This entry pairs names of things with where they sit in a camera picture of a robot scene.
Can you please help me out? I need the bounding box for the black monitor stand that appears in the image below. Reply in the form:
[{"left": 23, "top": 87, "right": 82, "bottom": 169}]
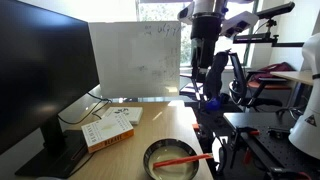
[{"left": 14, "top": 116, "right": 89, "bottom": 179}]

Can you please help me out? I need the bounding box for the orange stick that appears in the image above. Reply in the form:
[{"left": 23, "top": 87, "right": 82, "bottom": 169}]
[{"left": 152, "top": 152, "right": 214, "bottom": 169}]

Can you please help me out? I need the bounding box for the black office chair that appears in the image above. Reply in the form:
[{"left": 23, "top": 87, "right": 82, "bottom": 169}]
[{"left": 228, "top": 51, "right": 289, "bottom": 109}]

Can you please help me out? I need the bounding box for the blue round object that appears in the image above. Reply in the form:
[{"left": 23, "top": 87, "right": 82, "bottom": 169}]
[{"left": 205, "top": 98, "right": 222, "bottom": 113}]

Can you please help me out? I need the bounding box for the black breadboard table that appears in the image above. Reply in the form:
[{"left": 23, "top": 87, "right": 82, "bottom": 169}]
[{"left": 223, "top": 111, "right": 320, "bottom": 180}]

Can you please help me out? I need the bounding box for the black external camera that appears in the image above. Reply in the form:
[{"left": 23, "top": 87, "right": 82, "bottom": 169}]
[{"left": 256, "top": 1, "right": 296, "bottom": 20}]

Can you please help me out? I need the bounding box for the black draped object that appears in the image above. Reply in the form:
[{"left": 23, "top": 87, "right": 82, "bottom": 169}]
[{"left": 203, "top": 49, "right": 231, "bottom": 101}]

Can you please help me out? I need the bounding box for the red bag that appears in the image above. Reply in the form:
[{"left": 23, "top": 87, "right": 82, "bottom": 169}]
[{"left": 248, "top": 61, "right": 296, "bottom": 90}]

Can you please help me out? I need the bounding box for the black clamp with orange handle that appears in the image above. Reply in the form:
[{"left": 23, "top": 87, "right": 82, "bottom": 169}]
[{"left": 234, "top": 126, "right": 261, "bottom": 138}]

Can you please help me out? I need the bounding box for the white whiteboard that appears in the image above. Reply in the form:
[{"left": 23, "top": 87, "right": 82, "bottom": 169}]
[{"left": 88, "top": 20, "right": 182, "bottom": 99}]

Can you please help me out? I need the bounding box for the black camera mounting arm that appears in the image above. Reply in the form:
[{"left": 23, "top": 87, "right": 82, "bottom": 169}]
[{"left": 232, "top": 19, "right": 305, "bottom": 48}]

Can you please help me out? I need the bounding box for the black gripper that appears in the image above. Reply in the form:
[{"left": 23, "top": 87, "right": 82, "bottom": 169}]
[{"left": 190, "top": 13, "right": 223, "bottom": 84}]

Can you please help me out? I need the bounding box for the dark bowl with cream inside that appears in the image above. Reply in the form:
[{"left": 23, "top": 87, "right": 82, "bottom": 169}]
[{"left": 143, "top": 138, "right": 201, "bottom": 180}]

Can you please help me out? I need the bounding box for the light wooden desk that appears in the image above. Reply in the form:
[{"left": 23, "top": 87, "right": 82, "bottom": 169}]
[{"left": 269, "top": 69, "right": 316, "bottom": 87}]

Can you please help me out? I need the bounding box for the black monitor cable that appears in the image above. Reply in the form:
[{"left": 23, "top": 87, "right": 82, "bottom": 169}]
[{"left": 58, "top": 92, "right": 113, "bottom": 126}]

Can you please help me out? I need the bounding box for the black computer monitor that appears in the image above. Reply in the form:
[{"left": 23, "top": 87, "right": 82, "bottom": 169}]
[{"left": 0, "top": 0, "right": 100, "bottom": 156}]

